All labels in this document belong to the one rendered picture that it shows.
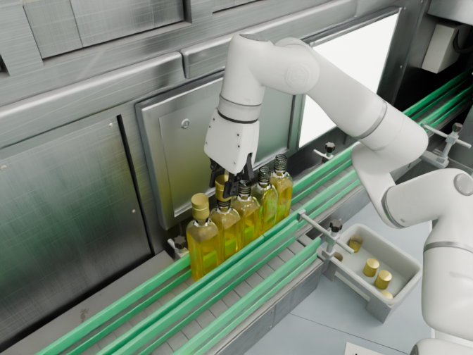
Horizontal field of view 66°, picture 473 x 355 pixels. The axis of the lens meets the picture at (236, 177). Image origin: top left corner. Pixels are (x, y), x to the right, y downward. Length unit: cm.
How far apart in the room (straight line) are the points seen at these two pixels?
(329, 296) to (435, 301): 46
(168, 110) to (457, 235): 56
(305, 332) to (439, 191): 51
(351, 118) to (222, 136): 23
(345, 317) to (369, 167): 46
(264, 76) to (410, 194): 35
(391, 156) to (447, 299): 25
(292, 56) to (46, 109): 39
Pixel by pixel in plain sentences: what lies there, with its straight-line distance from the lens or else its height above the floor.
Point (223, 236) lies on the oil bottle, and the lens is 81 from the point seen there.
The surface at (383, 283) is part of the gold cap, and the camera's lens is 110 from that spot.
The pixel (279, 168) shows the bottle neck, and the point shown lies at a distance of 86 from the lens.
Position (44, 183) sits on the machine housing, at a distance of 74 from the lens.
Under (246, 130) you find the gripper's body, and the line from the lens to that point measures 64.
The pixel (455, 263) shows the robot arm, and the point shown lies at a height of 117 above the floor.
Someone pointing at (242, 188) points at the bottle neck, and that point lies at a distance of 78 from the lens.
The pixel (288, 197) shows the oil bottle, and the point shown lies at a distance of 92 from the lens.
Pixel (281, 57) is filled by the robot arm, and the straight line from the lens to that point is 60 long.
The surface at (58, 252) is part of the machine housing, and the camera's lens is 86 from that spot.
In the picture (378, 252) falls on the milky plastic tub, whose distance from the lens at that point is 117.
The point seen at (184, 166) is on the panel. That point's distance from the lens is 84.
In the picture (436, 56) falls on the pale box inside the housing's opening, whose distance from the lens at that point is 172.
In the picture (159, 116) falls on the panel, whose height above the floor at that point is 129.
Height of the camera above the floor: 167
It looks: 42 degrees down
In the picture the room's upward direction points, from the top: straight up
